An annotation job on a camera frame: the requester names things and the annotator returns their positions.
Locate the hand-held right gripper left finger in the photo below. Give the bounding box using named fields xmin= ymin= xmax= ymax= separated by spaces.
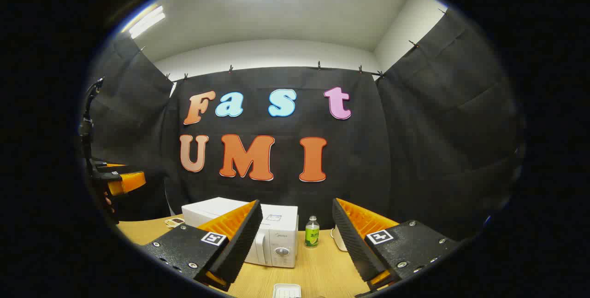
xmin=141 ymin=199 xmax=264 ymax=292

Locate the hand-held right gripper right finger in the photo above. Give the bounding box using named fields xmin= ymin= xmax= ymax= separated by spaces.
xmin=332 ymin=198 xmax=461 ymax=298

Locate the white microwave oven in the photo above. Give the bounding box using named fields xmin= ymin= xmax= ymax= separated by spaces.
xmin=181 ymin=197 xmax=299 ymax=269

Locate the white toaster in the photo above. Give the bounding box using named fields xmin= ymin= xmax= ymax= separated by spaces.
xmin=331 ymin=225 xmax=348 ymax=251

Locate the green label drink bottle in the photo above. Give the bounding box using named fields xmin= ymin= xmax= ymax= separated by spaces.
xmin=305 ymin=216 xmax=320 ymax=248

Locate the white rectangular tray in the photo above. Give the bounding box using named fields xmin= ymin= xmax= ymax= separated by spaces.
xmin=272 ymin=283 xmax=302 ymax=298

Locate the black backdrop cloth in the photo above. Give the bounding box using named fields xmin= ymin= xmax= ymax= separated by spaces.
xmin=85 ymin=8 xmax=526 ymax=243

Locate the narrow ceiling light panel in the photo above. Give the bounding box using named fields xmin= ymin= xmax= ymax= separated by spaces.
xmin=129 ymin=6 xmax=165 ymax=39

